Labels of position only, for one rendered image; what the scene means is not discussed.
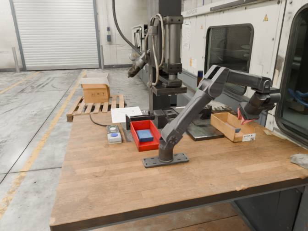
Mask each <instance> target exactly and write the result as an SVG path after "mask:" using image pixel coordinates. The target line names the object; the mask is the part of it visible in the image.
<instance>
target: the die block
mask: <svg viewBox="0 0 308 231"><path fill-rule="evenodd" d="M154 114H155V113H154ZM169 117H170V118H174V119H175V118H176V117H177V116H176V115H172V116H169ZM167 123H168V122H167V120H166V119H165V116H163V117H157V115H156V114H155V119H154V124H155V125H156V127H157V128H158V129H161V128H164V127H165V126H166V125H167Z"/></svg>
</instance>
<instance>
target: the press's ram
mask: <svg viewBox="0 0 308 231"><path fill-rule="evenodd" d="M175 75H176V72H175V73H169V75H168V74H167V73H163V74H159V80H160V81H162V82H163V83H162V85H153V86H152V89H153V92H154V93H155V94H156V96H160V95H168V96H171V95H172V94H176V95H178V94H184V93H187V87H186V86H184V85H182V80H180V79H178V78H176V77H175Z"/></svg>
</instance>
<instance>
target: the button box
mask: <svg viewBox="0 0 308 231"><path fill-rule="evenodd" d="M89 116H90V119H91V121H92V122H93V123H95V124H97V125H100V126H105V127H106V130H107V134H110V133H118V132H119V133H120V131H119V127H118V125H115V130H111V128H110V126H111V125H102V124H98V123H96V122H94V121H93V120H92V118H91V114H89Z"/></svg>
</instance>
